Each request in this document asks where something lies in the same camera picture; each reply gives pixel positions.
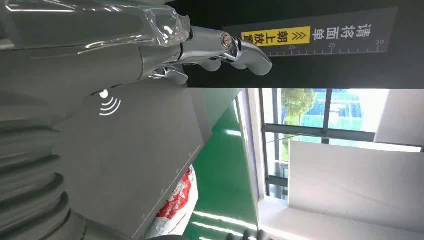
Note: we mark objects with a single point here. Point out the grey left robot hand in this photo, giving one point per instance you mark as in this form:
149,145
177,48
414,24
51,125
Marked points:
82,63

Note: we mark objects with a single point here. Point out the small white mail bag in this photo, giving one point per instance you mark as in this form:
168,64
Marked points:
179,198

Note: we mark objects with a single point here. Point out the green conveyor belt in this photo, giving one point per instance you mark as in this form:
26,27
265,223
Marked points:
222,172

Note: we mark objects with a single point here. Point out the dark grey scanner platform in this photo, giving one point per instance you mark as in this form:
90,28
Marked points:
139,149

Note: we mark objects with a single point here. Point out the white partition board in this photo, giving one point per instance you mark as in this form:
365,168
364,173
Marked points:
357,185

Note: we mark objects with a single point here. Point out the black scanner column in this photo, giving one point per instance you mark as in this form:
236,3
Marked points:
331,73

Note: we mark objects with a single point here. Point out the grey ruler label yellow patch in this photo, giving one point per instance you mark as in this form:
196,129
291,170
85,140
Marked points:
348,43

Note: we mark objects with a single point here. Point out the aluminium conveyor frame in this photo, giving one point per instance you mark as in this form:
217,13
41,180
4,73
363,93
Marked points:
246,139

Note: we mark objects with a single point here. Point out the glass window dark frame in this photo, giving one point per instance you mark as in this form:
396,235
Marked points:
298,109

